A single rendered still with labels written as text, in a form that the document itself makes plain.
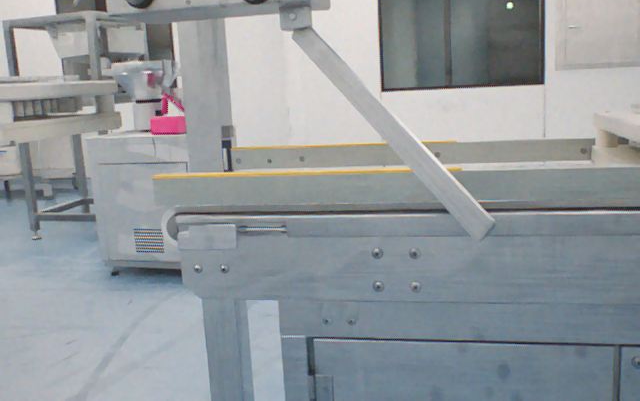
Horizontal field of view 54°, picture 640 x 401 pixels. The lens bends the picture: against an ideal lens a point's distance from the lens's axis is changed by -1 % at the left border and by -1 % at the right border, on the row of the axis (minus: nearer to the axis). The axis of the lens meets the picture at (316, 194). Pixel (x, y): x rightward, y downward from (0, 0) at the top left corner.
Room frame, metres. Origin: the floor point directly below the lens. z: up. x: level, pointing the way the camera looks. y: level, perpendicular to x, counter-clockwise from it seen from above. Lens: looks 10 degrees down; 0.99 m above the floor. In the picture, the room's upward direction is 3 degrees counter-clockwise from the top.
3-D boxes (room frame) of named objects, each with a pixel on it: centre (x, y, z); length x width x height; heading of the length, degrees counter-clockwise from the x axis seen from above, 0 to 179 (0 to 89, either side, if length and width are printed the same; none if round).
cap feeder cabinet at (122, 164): (3.46, 0.82, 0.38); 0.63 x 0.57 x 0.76; 73
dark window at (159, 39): (6.48, 1.94, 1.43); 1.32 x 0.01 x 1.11; 73
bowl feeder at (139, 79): (3.53, 0.84, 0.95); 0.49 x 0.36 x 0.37; 73
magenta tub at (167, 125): (3.23, 0.73, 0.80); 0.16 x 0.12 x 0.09; 73
